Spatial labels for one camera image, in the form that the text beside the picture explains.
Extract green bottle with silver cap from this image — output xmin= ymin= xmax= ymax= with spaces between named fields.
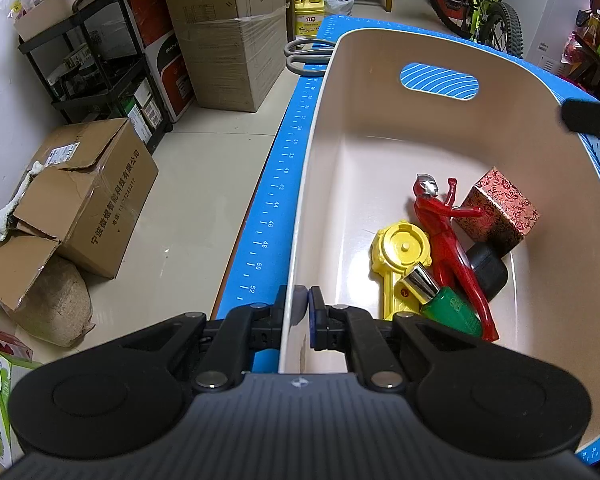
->
xmin=399 ymin=263 xmax=483 ymax=337

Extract green printed box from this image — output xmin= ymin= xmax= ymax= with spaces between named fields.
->
xmin=0 ymin=347 xmax=42 ymax=466

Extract blue silicone measuring mat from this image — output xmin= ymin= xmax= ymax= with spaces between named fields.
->
xmin=211 ymin=15 xmax=600 ymax=466

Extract yellow plastic toy launcher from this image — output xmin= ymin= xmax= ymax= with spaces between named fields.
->
xmin=370 ymin=220 xmax=433 ymax=321

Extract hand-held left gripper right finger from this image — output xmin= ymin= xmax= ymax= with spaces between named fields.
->
xmin=307 ymin=286 xmax=486 ymax=394

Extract black utility cart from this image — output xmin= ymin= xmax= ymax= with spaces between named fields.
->
xmin=17 ymin=0 xmax=173 ymax=153

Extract yellow green bicycle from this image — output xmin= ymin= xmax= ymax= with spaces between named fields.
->
xmin=426 ymin=0 xmax=524 ymax=58

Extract white chest freezer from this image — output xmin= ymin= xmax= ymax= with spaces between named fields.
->
xmin=500 ymin=0 xmax=600 ymax=81

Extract white cloth rag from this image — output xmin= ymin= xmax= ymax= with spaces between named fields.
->
xmin=0 ymin=161 xmax=46 ymax=243

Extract black earbud case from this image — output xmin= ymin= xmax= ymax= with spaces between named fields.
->
xmin=466 ymin=243 xmax=509 ymax=302

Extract red and white appliance box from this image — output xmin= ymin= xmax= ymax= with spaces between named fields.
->
xmin=130 ymin=0 xmax=196 ymax=123

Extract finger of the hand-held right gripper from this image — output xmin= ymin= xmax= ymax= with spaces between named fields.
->
xmin=561 ymin=99 xmax=600 ymax=137

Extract dark wooden side table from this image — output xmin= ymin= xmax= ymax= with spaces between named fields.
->
xmin=562 ymin=35 xmax=600 ymax=103

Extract grey handled scissors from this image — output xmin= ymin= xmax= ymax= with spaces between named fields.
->
xmin=284 ymin=39 xmax=336 ymax=77

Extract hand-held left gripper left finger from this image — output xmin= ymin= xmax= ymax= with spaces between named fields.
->
xmin=120 ymin=285 xmax=293 ymax=394

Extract torn cardboard box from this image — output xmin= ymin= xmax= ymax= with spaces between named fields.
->
xmin=0 ymin=117 xmax=159 ymax=311

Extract burlap sack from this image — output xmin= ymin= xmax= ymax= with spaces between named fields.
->
xmin=15 ymin=255 xmax=95 ymax=348

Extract red hero action figure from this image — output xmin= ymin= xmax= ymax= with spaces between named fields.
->
xmin=412 ymin=173 xmax=501 ymax=342

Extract red patterned gift box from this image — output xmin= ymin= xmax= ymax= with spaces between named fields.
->
xmin=452 ymin=168 xmax=540 ymax=256

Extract beige plastic storage bin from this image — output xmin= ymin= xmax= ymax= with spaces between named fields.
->
xmin=278 ymin=28 xmax=600 ymax=453

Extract yellow oil jug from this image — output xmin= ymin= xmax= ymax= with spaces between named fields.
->
xmin=294 ymin=0 xmax=326 ymax=38

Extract plastic wrapped cardboard box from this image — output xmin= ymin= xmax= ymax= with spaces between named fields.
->
xmin=172 ymin=10 xmax=287 ymax=113

